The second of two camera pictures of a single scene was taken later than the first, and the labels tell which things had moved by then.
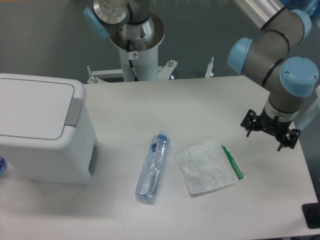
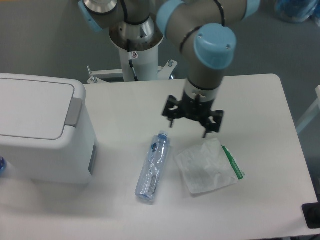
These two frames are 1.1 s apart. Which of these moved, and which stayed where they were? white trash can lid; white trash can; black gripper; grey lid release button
Moved: black gripper
Stayed: white trash can lid; white trash can; grey lid release button
